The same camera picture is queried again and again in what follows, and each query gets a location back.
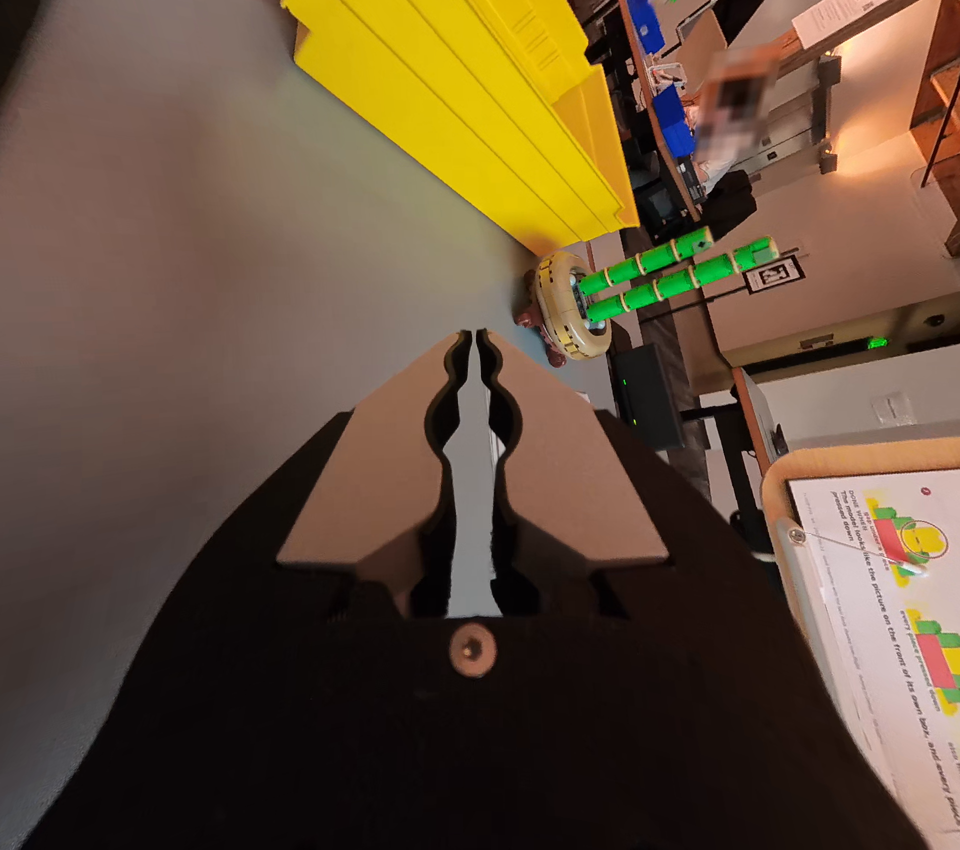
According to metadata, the green bamboo brick model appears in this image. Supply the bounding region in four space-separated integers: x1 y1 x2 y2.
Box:
513 226 780 369

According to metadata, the wooden background desk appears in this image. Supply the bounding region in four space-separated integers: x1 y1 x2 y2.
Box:
591 0 702 221

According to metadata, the black box device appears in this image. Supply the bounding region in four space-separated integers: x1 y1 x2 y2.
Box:
609 342 687 454

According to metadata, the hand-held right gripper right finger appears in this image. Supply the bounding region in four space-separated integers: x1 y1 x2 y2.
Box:
476 328 670 619

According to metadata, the blue plastic bin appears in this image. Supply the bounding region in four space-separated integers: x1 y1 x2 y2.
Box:
651 86 699 160
626 0 667 58

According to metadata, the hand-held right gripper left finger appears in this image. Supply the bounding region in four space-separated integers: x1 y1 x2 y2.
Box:
276 329 474 619

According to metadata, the yellow plastic bin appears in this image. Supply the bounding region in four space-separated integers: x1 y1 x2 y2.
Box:
279 0 641 259

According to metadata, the white paper notice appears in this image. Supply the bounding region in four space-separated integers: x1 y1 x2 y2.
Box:
791 0 901 50

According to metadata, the grey desk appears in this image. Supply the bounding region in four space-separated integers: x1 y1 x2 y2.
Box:
0 0 624 829

